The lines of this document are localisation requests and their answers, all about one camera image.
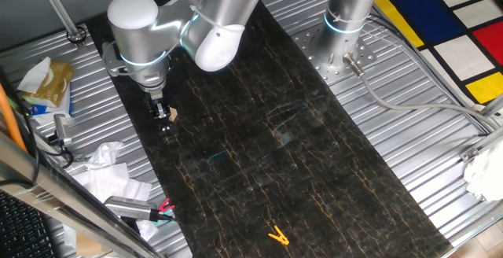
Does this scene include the crumpled white tissue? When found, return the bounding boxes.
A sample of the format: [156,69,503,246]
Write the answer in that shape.
[85,141,125,172]

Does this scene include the aluminium frame bar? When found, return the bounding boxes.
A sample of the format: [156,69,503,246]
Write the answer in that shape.
[0,130,164,258]

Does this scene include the aluminium profile with bracket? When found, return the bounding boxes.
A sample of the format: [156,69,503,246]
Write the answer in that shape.
[458,126,503,164]

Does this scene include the thin black usb cable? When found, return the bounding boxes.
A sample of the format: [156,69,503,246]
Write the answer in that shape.
[155,209,185,226]

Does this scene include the black keyboard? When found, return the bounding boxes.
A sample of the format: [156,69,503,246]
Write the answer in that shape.
[0,190,60,258]

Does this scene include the colour block patterned cloth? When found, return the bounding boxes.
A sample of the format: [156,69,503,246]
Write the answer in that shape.
[373,0,503,105]

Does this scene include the white pulled tissue sheet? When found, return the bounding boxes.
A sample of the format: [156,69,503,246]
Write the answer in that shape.
[17,56,53,94]

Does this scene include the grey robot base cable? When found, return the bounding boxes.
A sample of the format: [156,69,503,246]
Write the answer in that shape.
[342,53,503,131]

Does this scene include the ribbed silver camera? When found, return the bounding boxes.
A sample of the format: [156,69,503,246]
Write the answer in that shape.
[103,195,160,223]

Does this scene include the blue white tissue pack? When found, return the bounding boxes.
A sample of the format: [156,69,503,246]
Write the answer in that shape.
[22,88,74,126]

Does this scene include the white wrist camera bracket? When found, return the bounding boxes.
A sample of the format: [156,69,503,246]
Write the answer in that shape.
[101,41,129,78]

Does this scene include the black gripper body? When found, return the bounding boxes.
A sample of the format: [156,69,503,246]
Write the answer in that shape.
[147,90,170,112]

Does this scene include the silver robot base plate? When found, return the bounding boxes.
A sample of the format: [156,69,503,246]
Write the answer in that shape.
[292,24,377,86]

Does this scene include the black looped cable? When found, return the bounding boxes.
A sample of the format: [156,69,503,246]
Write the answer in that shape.
[41,131,75,169]

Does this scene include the orange cable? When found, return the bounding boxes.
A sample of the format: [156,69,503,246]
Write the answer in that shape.
[0,83,28,155]

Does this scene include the silver camera stand pole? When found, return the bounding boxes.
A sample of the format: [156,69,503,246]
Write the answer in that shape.
[32,0,87,50]

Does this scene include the green plastic clip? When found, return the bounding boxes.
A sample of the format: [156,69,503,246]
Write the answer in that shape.
[152,208,174,226]

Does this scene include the black marble pattern mat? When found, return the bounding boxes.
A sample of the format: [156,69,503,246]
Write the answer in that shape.
[84,0,453,258]

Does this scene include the orange clothespin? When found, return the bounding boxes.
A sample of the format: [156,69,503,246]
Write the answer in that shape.
[267,225,291,246]

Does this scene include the thick black cable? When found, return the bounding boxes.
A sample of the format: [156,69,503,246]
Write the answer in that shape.
[0,67,42,188]

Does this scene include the white cloth bundle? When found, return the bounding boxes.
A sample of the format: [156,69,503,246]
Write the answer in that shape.
[462,139,503,203]

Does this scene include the grey camera stand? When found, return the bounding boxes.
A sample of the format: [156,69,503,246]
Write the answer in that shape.
[53,113,74,148]

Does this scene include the yellow tissue box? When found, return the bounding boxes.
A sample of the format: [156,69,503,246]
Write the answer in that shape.
[33,60,75,109]

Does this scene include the red plastic clip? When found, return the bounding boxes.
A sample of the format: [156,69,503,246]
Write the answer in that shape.
[156,197,177,214]

